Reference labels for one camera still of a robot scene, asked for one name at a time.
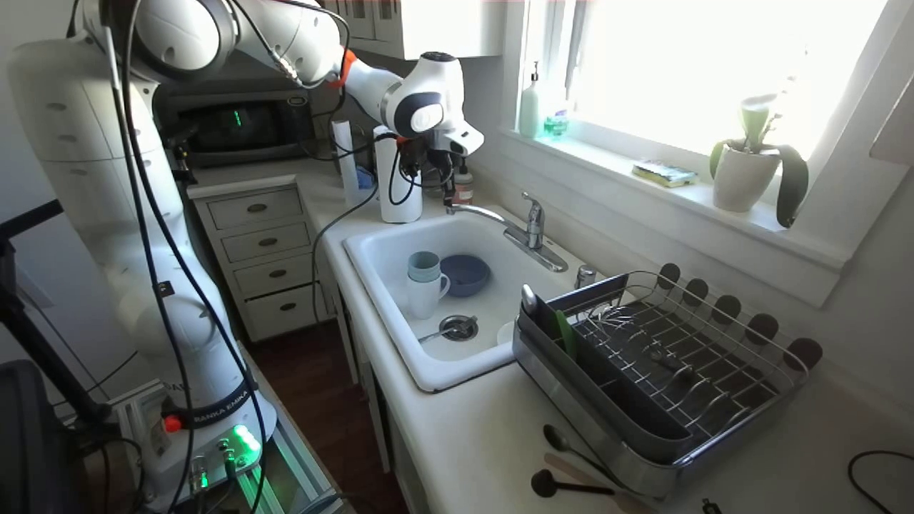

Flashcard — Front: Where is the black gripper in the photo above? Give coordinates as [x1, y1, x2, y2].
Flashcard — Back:
[415, 140, 473, 205]

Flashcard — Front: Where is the chrome tap spout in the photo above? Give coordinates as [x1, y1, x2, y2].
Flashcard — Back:
[443, 197, 526, 237]

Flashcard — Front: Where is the white paper towel roll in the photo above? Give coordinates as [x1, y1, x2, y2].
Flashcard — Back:
[371, 124, 425, 227]

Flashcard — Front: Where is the teal cup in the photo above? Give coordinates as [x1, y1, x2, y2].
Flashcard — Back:
[408, 248, 443, 287]

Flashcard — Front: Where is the blue plate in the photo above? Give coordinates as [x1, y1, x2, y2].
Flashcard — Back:
[438, 251, 496, 301]

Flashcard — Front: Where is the pale green dish soap bottle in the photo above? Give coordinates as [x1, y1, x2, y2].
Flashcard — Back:
[518, 61, 542, 140]

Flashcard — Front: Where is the white cylindrical tube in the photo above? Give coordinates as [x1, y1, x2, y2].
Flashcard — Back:
[329, 118, 362, 205]

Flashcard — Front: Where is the small teal object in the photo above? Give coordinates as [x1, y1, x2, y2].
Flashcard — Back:
[539, 105, 573, 140]

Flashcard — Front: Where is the white mug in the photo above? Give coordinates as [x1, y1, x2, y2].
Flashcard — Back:
[405, 270, 455, 324]

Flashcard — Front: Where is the white ceramic sink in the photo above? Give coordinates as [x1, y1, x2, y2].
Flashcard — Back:
[339, 202, 610, 397]

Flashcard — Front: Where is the metal sink drain strainer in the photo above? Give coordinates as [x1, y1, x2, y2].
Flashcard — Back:
[438, 312, 483, 344]

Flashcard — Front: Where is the green item in rack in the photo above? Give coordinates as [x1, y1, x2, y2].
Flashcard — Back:
[538, 294, 580, 357]

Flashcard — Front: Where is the white drawer cabinet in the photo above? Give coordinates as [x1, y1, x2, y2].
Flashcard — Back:
[189, 175, 336, 344]

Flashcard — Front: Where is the green yellow sponge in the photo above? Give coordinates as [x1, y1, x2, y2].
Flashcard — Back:
[630, 160, 698, 191]

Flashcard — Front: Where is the black microwave oven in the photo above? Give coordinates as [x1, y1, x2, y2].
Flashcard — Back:
[153, 88, 325, 173]

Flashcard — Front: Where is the white framed window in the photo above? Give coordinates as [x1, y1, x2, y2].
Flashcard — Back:
[502, 0, 914, 274]

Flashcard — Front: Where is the potted plant in white pot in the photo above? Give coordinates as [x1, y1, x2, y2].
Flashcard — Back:
[708, 93, 813, 232]

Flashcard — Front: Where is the wooden utensil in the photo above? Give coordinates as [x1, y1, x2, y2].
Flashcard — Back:
[542, 455, 660, 514]

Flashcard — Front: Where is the black spoon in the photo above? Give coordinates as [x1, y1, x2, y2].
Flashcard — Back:
[529, 469, 623, 504]

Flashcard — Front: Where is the black metal stand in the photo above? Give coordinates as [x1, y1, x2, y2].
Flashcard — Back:
[0, 197, 123, 440]

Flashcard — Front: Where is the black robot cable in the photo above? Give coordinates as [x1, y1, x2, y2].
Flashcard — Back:
[309, 183, 382, 325]

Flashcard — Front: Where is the grey wire dish rack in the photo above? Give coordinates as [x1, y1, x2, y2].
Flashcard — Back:
[512, 264, 826, 497]

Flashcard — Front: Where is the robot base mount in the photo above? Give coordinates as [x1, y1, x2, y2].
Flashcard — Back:
[108, 374, 346, 514]

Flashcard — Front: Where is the thin black cable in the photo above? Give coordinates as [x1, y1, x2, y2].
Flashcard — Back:
[846, 448, 914, 514]

